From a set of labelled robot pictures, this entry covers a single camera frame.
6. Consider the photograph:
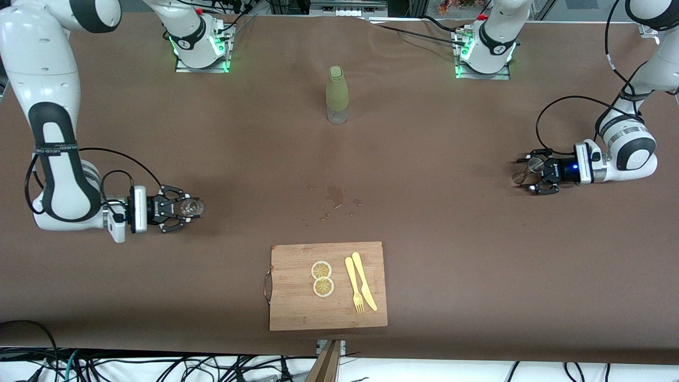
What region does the steel double jigger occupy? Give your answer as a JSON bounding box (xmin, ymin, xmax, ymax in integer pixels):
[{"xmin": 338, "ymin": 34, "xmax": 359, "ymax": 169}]
[{"xmin": 511, "ymin": 158, "xmax": 544, "ymax": 186}]

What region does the clear glass cup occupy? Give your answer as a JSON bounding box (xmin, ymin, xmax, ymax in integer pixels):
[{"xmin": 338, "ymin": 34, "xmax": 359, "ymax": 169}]
[{"xmin": 177, "ymin": 195, "xmax": 205, "ymax": 220}]

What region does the wooden cutting board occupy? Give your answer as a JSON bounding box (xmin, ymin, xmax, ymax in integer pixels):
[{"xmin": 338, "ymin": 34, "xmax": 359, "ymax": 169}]
[{"xmin": 264, "ymin": 241, "xmax": 388, "ymax": 332}]

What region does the orange plastic item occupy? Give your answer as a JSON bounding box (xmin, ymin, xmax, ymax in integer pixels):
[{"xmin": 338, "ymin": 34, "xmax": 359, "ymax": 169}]
[{"xmin": 438, "ymin": 0, "xmax": 491, "ymax": 14}]

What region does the yellow plastic fork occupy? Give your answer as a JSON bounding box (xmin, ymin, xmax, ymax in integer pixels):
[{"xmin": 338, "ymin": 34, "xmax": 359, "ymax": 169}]
[{"xmin": 345, "ymin": 257, "xmax": 364, "ymax": 314}]

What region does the green sleeved glass bottle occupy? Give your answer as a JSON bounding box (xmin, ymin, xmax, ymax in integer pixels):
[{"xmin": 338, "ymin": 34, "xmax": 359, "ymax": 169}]
[{"xmin": 325, "ymin": 66, "xmax": 350, "ymax": 125}]

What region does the yellow plastic knife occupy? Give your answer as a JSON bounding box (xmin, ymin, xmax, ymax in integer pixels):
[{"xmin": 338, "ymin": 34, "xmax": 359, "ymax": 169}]
[{"xmin": 352, "ymin": 251, "xmax": 378, "ymax": 312}]

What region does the grey metal box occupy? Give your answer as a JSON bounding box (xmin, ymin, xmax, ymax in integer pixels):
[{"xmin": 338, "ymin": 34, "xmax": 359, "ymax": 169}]
[{"xmin": 309, "ymin": 0, "xmax": 388, "ymax": 18}]

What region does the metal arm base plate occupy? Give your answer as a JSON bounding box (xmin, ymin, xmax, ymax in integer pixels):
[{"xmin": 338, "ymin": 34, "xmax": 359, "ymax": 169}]
[
  {"xmin": 454, "ymin": 28, "xmax": 511, "ymax": 81},
  {"xmin": 175, "ymin": 21, "xmax": 232, "ymax": 74}
]

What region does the teal floor cable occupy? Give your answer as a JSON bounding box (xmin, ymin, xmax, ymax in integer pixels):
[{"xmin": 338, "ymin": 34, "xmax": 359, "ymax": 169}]
[{"xmin": 50, "ymin": 349, "xmax": 80, "ymax": 382}]

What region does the black looped floor cable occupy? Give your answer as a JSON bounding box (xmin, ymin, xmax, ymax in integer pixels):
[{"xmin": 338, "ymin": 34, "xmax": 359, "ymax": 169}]
[{"xmin": 0, "ymin": 320, "xmax": 60, "ymax": 382}]

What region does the black table cable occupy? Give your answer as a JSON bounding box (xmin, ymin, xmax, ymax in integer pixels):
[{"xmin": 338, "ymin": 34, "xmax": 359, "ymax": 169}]
[{"xmin": 370, "ymin": 22, "xmax": 463, "ymax": 46}]

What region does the wooden post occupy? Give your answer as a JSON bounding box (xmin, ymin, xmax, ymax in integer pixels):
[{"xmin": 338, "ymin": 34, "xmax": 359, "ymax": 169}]
[{"xmin": 305, "ymin": 340, "xmax": 343, "ymax": 382}]

